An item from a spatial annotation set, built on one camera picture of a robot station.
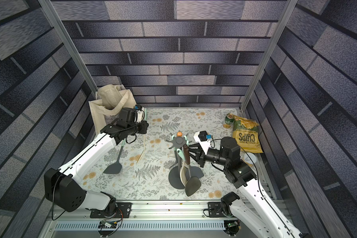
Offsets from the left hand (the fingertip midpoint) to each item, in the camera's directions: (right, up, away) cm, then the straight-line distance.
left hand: (148, 123), depth 81 cm
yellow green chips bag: (+62, -7, +14) cm, 64 cm away
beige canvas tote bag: (-34, +18, +26) cm, 46 cm away
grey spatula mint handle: (-21, -28, +6) cm, 35 cm away
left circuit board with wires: (-20, -50, -10) cm, 55 cm away
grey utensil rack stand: (+15, -32, +6) cm, 36 cm away
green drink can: (+52, +3, +19) cm, 55 cm away
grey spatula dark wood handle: (+24, -31, -9) cm, 40 cm away
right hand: (+20, -11, -16) cm, 28 cm away
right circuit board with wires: (+43, -51, -10) cm, 68 cm away
